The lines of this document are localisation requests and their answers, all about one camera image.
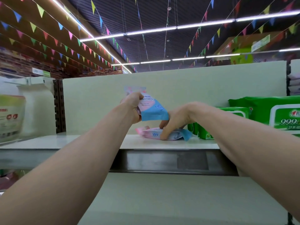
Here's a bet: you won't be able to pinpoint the person's right hand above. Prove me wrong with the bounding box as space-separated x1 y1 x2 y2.
159 102 210 141

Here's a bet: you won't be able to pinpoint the person's left hand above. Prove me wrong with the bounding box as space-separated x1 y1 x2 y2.
121 90 145 125

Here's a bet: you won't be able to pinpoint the pink-blue wipes packet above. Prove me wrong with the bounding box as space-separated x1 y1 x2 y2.
136 126 194 142
124 87 170 122

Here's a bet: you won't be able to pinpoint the metal store shelving unit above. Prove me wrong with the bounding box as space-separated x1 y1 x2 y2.
0 60 300 225

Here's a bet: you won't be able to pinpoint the pink blue packet stack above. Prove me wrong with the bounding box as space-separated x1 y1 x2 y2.
288 72 300 99

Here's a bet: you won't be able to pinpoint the person's right forearm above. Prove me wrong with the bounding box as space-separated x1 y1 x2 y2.
202 104 300 218

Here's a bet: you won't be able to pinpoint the person's left forearm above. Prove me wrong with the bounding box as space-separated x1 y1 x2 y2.
0 103 134 225

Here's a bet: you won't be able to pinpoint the short ceiling light strip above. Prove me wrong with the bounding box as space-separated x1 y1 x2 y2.
112 47 300 66

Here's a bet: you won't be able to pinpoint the diagonal ceiling light strip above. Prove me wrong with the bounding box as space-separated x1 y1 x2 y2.
49 0 132 73

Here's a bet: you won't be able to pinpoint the long ceiling light strip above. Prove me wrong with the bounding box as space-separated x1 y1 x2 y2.
80 10 300 43

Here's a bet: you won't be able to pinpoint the green yellow store sign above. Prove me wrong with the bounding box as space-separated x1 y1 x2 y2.
230 35 287 64

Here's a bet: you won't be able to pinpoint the hanging packaged goods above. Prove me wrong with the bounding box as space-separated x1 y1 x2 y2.
0 93 26 143

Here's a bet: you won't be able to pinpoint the green wall sign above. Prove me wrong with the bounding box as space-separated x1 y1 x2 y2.
32 68 51 77

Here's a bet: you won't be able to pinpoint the strings of colourful bunting flags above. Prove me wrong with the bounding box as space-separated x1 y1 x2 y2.
0 0 300 75

